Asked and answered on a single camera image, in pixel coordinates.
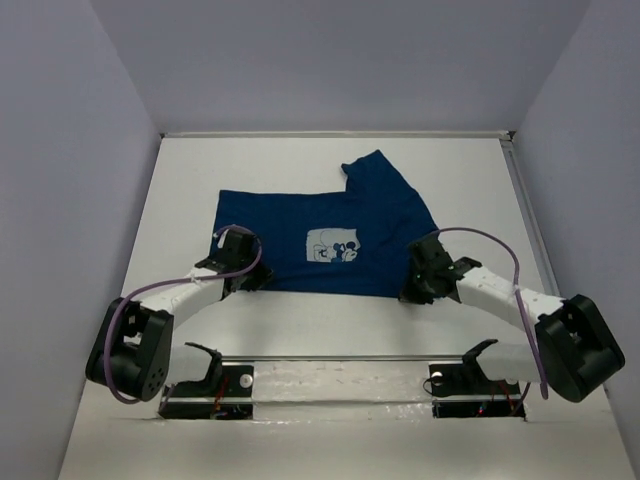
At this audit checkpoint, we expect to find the purple cable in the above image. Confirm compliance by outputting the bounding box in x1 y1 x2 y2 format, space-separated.
427 227 549 416
102 225 264 404

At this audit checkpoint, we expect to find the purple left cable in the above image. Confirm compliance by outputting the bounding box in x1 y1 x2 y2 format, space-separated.
102 225 264 404

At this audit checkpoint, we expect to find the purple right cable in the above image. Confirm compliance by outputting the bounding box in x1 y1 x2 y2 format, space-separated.
427 227 549 416

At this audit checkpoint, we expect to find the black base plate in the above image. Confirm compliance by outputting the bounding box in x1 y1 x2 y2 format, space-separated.
423 363 526 420
157 363 254 421

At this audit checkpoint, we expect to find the blue printed t shirt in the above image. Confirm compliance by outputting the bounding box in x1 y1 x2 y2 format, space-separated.
214 151 437 298

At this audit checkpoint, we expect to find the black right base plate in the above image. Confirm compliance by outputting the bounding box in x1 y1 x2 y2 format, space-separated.
423 363 526 420

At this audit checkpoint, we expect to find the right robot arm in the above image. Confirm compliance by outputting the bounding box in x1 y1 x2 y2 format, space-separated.
399 233 626 403

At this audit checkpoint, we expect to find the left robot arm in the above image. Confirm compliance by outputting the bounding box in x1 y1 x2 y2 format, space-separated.
85 225 273 405

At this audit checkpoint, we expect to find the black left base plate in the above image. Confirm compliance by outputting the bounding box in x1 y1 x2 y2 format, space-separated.
157 363 254 421

